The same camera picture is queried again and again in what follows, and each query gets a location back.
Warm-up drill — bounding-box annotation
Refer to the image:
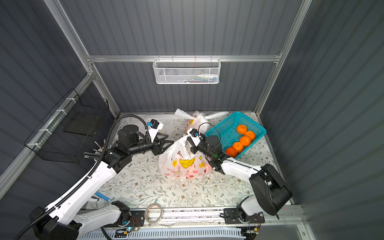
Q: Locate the teal plastic basket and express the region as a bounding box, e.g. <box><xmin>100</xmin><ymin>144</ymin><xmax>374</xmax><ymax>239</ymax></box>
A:
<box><xmin>205</xmin><ymin>112</ymin><xmax>267</xmax><ymax>160</ymax></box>

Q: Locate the orange mandarin right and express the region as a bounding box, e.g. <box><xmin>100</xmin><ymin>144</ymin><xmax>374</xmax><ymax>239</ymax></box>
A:
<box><xmin>244</xmin><ymin>131</ymin><xmax>256</xmax><ymax>141</ymax></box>

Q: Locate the clear plastic bag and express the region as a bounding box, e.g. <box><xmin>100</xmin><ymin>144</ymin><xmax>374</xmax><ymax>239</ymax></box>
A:
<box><xmin>159</xmin><ymin>136</ymin><xmax>213</xmax><ymax>179</ymax></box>

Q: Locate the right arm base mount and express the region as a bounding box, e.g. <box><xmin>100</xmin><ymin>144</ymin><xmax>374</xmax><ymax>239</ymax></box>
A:
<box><xmin>220</xmin><ymin>208</ymin><xmax>265</xmax><ymax>225</ymax></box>

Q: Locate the cartoon printed plastic bag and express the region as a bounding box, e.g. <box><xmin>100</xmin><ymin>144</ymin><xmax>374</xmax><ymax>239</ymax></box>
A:
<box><xmin>175</xmin><ymin>109</ymin><xmax>228</xmax><ymax>136</ymax></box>

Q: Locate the orange mandarin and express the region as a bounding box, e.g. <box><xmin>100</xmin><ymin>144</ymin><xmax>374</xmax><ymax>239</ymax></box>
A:
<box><xmin>239</xmin><ymin>136</ymin><xmax>252</xmax><ymax>148</ymax></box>
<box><xmin>244</xmin><ymin>131</ymin><xmax>256</xmax><ymax>141</ymax></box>
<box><xmin>225</xmin><ymin>147</ymin><xmax>238</xmax><ymax>158</ymax></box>
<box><xmin>236</xmin><ymin>125</ymin><xmax>248</xmax><ymax>135</ymax></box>
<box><xmin>233</xmin><ymin>142</ymin><xmax>244</xmax><ymax>154</ymax></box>

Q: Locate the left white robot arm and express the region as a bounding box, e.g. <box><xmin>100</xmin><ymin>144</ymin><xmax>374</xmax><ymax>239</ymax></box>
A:
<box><xmin>30</xmin><ymin>120</ymin><xmax>173</xmax><ymax>240</ymax></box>

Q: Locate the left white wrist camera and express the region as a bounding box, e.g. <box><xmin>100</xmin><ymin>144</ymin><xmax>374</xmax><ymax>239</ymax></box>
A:
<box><xmin>146</xmin><ymin>119</ymin><xmax>164</xmax><ymax>143</ymax></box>

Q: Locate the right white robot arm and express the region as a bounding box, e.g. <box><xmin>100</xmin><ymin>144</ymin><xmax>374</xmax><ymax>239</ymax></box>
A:
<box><xmin>187</xmin><ymin>134</ymin><xmax>293</xmax><ymax>223</ymax></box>

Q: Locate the orange mandarin top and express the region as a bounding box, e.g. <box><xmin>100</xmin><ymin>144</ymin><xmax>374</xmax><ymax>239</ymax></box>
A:
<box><xmin>236</xmin><ymin>125</ymin><xmax>248</xmax><ymax>135</ymax></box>

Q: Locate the black wire wall basket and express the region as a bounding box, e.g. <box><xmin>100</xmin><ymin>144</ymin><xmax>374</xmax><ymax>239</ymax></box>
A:
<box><xmin>25</xmin><ymin>91</ymin><xmax>114</xmax><ymax>164</ymax></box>

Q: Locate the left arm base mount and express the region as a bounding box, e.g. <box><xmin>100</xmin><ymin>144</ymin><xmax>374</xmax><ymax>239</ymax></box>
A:
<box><xmin>105</xmin><ymin>210</ymin><xmax>145</xmax><ymax>228</ymax></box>

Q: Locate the orange mandarin centre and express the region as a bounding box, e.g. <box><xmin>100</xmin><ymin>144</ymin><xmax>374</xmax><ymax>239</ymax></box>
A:
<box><xmin>239</xmin><ymin>136</ymin><xmax>252</xmax><ymax>148</ymax></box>

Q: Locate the orange mandarin front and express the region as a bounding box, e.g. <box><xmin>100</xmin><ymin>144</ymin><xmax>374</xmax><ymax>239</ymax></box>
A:
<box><xmin>233</xmin><ymin>142</ymin><xmax>244</xmax><ymax>154</ymax></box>

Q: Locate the white wire wall basket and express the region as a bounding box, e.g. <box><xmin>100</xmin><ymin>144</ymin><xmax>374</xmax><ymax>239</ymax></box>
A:
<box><xmin>153</xmin><ymin>57</ymin><xmax>222</xmax><ymax>85</ymax></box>

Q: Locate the orange mandarin left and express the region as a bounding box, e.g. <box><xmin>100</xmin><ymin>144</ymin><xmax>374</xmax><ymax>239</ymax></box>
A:
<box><xmin>225</xmin><ymin>147</ymin><xmax>238</xmax><ymax>158</ymax></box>

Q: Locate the blue marker pen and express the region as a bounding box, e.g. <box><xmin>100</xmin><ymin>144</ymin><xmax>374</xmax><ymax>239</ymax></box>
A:
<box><xmin>95</xmin><ymin>192</ymin><xmax>111</xmax><ymax>202</ymax></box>

